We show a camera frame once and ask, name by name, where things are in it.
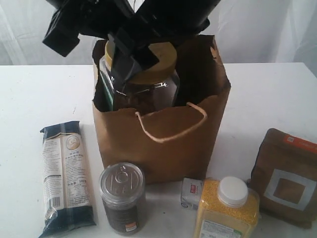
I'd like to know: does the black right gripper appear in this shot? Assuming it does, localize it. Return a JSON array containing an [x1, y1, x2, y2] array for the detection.
[[107, 0, 220, 81]]

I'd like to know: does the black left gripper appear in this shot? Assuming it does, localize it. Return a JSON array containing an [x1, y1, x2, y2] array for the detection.
[[43, 0, 134, 57]]

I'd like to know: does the clear jar with gold lid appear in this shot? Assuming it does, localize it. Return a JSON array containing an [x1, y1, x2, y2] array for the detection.
[[99, 41, 180, 115]]

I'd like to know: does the brown paper bag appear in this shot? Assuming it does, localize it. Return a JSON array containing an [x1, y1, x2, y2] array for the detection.
[[92, 35, 231, 183]]

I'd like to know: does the yellow millet bottle white cap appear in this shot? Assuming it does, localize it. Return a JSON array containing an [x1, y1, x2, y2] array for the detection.
[[194, 176, 260, 238]]

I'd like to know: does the clear jar with metal lid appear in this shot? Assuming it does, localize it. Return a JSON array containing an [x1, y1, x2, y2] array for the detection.
[[99, 163, 147, 236]]

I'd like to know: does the small white blue milk carton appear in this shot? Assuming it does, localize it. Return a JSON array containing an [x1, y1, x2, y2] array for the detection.
[[180, 178, 204, 210]]

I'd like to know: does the dark blue noodle packet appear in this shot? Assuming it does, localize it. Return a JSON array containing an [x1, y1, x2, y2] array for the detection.
[[40, 121, 96, 238]]

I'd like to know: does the brown kraft pouch with window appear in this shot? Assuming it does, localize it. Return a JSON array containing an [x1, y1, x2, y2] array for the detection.
[[249, 128, 317, 229]]

